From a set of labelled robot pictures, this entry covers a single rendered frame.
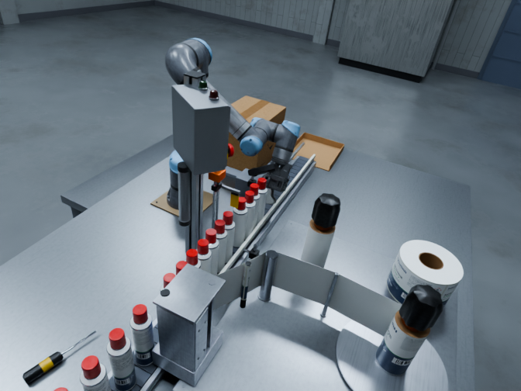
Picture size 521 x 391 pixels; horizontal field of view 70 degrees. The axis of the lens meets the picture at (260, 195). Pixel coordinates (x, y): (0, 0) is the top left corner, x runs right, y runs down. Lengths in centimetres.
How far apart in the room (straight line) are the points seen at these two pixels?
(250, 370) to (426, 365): 50
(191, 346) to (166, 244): 62
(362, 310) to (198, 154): 64
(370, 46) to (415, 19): 82
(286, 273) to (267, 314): 14
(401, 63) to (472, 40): 174
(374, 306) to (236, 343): 40
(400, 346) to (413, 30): 650
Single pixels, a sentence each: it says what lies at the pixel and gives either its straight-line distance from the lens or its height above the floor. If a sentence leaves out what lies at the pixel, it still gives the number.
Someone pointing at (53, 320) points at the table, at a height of 83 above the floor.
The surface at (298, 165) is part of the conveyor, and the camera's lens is 193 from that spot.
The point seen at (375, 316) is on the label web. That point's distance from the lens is 116.
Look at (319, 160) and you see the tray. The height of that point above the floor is 83.
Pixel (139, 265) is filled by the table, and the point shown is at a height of 83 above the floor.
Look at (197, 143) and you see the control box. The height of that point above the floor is 138.
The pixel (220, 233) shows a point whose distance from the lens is 117.
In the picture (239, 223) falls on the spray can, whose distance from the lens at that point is 130.
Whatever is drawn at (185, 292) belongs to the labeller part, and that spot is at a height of 114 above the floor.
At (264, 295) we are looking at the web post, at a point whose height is 90.
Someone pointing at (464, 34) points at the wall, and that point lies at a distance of 859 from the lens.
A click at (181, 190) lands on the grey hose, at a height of 121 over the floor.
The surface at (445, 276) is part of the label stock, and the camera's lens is 131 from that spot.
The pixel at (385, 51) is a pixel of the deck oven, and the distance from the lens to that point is 734.
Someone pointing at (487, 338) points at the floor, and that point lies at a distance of 275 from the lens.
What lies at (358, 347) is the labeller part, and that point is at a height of 89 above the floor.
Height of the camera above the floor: 183
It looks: 35 degrees down
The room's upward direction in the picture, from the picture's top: 8 degrees clockwise
